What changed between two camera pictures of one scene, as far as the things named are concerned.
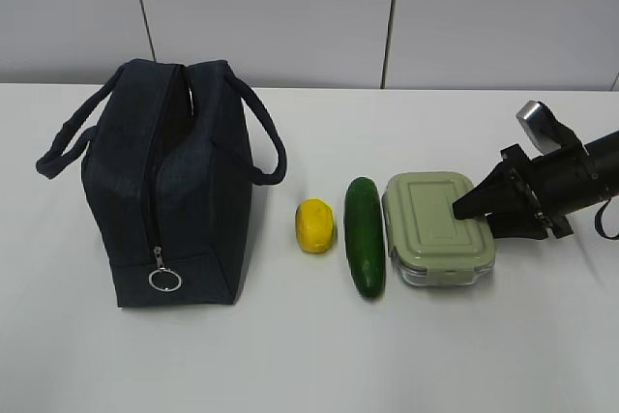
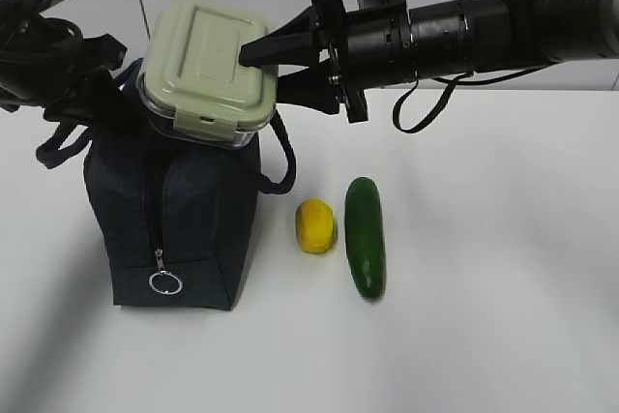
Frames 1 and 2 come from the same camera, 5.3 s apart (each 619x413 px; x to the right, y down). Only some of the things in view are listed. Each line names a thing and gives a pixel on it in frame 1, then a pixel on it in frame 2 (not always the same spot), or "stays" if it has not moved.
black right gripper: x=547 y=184 to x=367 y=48
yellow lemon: x=314 y=225 stays
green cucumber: x=364 y=235 stays
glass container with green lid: x=430 y=246 to x=191 y=80
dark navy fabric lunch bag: x=170 y=154 stays
